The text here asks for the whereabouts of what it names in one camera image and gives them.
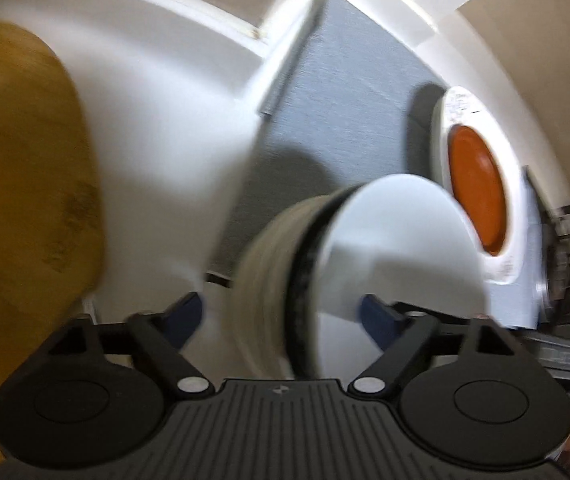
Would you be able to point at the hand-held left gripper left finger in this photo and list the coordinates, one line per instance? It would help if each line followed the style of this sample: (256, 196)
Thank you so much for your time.
(187, 311)

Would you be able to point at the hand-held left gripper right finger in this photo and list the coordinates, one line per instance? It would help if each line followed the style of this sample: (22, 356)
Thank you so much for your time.
(377, 317)

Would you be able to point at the white bowl with blue pattern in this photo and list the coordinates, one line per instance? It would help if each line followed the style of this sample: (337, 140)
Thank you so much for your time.
(400, 240)

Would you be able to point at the orange round plate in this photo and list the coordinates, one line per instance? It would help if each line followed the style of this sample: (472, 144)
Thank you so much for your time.
(477, 190)

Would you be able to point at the large white floral square plate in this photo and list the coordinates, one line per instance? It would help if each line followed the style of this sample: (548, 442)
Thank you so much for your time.
(465, 110)

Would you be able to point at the round wooden cutting board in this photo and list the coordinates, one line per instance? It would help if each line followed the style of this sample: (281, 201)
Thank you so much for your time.
(20, 185)

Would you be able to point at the grey table mat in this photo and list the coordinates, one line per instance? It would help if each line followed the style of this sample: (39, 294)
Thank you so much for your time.
(345, 85)

